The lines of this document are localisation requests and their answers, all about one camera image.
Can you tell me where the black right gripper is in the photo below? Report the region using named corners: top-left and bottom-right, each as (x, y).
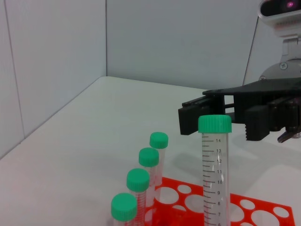
top-left (177, 77), bottom-right (301, 142)

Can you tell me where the clear tube with green cap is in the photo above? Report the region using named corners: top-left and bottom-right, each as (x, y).
top-left (126, 168), bottom-right (151, 206)
top-left (138, 147), bottom-right (160, 189)
top-left (149, 131), bottom-right (169, 187)
top-left (111, 192), bottom-right (138, 226)
top-left (198, 114), bottom-right (233, 226)

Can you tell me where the orange test tube rack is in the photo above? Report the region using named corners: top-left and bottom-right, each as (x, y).
top-left (141, 176), bottom-right (296, 226)

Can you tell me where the right gripper connector cable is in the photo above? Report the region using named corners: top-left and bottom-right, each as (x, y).
top-left (277, 130), bottom-right (301, 144)

